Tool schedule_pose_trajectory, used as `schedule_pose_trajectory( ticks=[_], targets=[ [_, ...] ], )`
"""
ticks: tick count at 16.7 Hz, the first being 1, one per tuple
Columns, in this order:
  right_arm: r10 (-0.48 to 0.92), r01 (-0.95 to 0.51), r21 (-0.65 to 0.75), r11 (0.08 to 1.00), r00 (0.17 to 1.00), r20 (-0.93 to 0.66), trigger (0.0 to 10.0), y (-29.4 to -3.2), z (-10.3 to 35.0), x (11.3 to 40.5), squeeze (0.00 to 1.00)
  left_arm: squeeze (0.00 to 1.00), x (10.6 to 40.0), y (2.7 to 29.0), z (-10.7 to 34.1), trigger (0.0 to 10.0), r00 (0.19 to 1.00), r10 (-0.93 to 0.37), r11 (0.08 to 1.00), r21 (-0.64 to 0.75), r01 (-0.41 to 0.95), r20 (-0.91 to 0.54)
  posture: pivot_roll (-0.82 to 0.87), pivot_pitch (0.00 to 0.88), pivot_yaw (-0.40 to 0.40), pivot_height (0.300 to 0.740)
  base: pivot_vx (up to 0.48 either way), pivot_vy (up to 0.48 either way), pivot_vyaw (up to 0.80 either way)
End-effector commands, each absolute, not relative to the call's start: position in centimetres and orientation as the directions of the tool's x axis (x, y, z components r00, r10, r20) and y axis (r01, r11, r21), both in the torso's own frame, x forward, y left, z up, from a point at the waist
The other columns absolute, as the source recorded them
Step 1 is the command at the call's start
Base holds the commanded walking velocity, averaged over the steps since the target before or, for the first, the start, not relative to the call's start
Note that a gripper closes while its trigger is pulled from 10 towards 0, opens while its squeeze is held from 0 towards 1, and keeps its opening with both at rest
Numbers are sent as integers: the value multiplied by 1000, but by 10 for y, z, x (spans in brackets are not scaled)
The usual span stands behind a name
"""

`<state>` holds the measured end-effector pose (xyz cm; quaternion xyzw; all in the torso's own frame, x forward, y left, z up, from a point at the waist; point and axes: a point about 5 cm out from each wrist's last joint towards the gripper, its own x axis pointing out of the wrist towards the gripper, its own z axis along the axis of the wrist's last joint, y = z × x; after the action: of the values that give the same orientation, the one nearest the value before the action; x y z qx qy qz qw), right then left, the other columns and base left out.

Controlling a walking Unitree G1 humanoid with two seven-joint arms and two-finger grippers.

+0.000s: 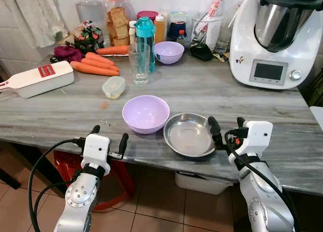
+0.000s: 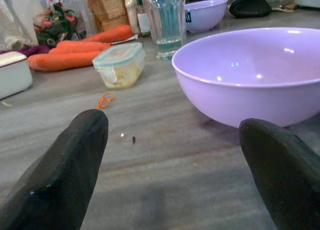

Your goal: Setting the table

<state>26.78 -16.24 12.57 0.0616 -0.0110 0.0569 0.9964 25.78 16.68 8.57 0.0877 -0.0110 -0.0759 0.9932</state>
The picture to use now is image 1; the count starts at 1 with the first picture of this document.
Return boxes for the red plastic stool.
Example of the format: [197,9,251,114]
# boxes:
[53,150,136,212]

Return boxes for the large purple plastic bowl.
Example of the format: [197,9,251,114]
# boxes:
[122,95,171,135]

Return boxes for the small lidded plastic container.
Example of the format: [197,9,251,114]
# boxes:
[102,76,126,100]

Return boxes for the white plastic bin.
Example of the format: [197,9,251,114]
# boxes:
[175,171,234,195]

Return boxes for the orange carrot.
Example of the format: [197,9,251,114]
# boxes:
[70,61,119,77]
[96,45,131,55]
[81,58,120,73]
[85,52,116,66]

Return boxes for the white food processor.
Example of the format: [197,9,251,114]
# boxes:
[230,0,323,90]

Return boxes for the white slicer box red label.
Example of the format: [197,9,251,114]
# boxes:
[0,61,75,99]

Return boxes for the white side table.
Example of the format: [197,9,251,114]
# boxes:
[309,106,323,131]

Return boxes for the clear drinking glass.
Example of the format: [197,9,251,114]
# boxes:
[128,43,151,86]

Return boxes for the black dish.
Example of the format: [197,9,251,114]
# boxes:
[190,43,213,61]

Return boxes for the green object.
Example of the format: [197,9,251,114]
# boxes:
[302,66,323,107]

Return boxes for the dark purple vegetable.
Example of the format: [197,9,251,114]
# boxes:
[53,45,84,62]

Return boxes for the small purple plastic bowl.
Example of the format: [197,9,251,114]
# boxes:
[153,41,185,65]

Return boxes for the colourful snack bag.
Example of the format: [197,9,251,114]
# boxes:
[73,21,105,53]

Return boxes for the clear utensil container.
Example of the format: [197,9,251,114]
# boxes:
[192,15,223,48]

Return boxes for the small red capped bottle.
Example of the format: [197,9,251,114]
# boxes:
[177,29,186,46]

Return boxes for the red lidded cracker jar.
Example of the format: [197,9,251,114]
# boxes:
[103,0,131,47]

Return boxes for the teal water bottle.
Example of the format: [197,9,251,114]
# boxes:
[135,17,156,74]

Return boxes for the dark blue jar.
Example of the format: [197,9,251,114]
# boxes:
[167,11,191,43]

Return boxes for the orange squeeze bottle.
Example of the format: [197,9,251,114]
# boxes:
[154,13,167,45]

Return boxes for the red and white package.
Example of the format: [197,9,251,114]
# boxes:
[194,0,224,33]

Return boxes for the clear jar white lid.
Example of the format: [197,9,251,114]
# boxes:
[76,0,105,31]

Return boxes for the magenta plastic container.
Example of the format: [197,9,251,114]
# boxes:
[136,11,159,23]

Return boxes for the hanging beige cloth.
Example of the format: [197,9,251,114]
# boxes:
[10,0,64,48]

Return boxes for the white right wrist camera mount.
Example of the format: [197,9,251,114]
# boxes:
[242,121,274,158]

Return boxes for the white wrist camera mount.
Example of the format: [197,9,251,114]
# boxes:
[242,121,274,158]
[81,134,111,175]

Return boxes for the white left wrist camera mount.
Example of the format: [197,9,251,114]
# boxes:
[81,134,111,175]

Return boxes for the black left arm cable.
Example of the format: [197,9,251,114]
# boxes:
[28,138,84,232]

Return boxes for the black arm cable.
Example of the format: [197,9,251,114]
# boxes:
[28,138,84,232]
[225,134,299,230]

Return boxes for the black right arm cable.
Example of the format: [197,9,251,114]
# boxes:
[225,134,299,230]

